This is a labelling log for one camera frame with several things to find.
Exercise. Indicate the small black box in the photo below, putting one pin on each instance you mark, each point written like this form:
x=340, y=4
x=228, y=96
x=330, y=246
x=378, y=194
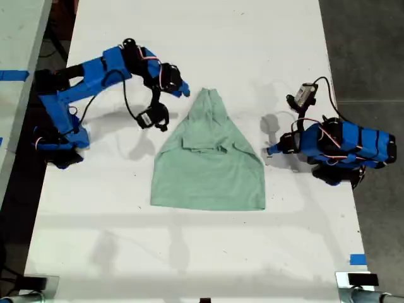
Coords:
x=35, y=282
x=363, y=279

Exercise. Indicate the pale side table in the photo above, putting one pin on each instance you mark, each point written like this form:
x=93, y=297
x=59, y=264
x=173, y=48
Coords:
x=19, y=63

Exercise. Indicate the pale green t-shirt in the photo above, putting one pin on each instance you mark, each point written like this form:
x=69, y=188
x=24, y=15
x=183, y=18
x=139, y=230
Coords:
x=208, y=170

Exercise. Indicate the metal table bracket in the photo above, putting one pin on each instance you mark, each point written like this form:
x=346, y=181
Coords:
x=342, y=290
x=52, y=288

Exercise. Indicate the black and silver camera box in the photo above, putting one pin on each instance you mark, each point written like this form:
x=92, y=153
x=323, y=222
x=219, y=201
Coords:
x=303, y=94

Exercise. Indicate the long blue tape strip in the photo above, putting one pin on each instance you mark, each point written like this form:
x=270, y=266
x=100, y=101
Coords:
x=14, y=75

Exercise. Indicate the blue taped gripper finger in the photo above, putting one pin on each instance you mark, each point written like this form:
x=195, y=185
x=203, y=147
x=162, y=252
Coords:
x=185, y=89
x=177, y=93
x=274, y=150

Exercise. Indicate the square blue tape piece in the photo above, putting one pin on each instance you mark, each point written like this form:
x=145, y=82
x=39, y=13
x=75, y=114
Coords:
x=358, y=259

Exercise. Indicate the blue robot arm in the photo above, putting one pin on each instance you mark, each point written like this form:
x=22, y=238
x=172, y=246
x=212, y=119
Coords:
x=91, y=72
x=353, y=142

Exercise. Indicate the black camera box with label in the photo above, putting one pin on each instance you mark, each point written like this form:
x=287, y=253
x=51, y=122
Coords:
x=151, y=116

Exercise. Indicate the small black clip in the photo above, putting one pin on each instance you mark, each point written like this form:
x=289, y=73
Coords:
x=205, y=300

